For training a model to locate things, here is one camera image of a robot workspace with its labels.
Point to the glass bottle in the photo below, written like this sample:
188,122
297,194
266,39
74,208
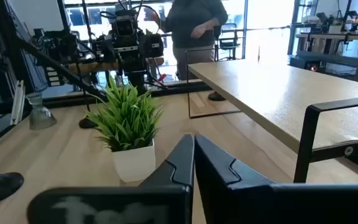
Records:
40,118

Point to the black background machinery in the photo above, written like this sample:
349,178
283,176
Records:
57,46

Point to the wooden riser shelf black legs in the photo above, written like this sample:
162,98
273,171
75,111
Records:
275,93

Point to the green artificial plant white pot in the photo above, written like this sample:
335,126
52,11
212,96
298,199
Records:
134,165

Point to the black office chair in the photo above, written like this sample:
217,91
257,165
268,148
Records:
228,43

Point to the silver aluminium bracket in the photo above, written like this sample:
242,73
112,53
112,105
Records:
18,102

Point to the black control box white labels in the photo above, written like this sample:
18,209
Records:
53,76

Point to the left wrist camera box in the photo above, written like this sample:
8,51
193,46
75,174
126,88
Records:
125,27

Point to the wooden background table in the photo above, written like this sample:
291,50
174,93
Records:
104,66

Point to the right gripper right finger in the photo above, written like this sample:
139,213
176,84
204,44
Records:
228,193

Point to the person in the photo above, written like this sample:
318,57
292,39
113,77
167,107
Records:
191,18

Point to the cluttered background workbench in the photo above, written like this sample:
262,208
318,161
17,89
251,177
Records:
322,37

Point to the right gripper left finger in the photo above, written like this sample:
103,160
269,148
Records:
154,202

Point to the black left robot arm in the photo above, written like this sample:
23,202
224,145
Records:
137,82

